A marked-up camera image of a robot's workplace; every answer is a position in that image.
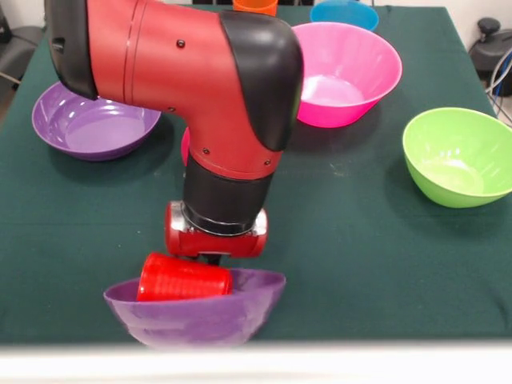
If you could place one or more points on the large pink plastic bowl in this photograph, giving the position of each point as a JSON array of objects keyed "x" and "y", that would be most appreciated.
[{"x": 344, "y": 88}]

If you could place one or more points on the grey pedestal foot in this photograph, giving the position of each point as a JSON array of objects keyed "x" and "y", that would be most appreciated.
[
  {"x": 20, "y": 48},
  {"x": 490, "y": 44}
]

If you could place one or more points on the small crimson plastic bowl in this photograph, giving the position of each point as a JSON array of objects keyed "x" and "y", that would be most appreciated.
[{"x": 185, "y": 146}]

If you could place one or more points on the green plastic bowl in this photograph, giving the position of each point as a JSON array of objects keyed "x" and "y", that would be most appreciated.
[{"x": 456, "y": 164}]

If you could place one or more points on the dark green tablecloth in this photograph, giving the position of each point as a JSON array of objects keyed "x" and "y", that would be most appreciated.
[{"x": 360, "y": 260}]

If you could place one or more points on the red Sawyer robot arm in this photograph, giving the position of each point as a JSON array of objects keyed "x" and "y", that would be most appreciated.
[{"x": 180, "y": 72}]

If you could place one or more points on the light blue plastic bowl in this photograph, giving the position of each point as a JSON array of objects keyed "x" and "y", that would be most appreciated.
[{"x": 344, "y": 14}]

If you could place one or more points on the red plastic cup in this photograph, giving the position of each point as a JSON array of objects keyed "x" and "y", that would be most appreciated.
[{"x": 184, "y": 280}]

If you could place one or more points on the purple plastic bowl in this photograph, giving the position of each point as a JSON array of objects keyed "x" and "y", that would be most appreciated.
[
  {"x": 200, "y": 324},
  {"x": 100, "y": 128}
]

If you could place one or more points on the orange plastic cup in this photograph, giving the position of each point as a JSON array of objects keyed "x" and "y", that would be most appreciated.
[{"x": 256, "y": 5}]

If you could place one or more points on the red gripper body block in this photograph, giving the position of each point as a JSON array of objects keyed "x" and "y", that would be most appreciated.
[{"x": 216, "y": 244}]

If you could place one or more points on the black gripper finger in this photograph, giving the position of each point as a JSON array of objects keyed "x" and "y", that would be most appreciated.
[{"x": 213, "y": 260}]

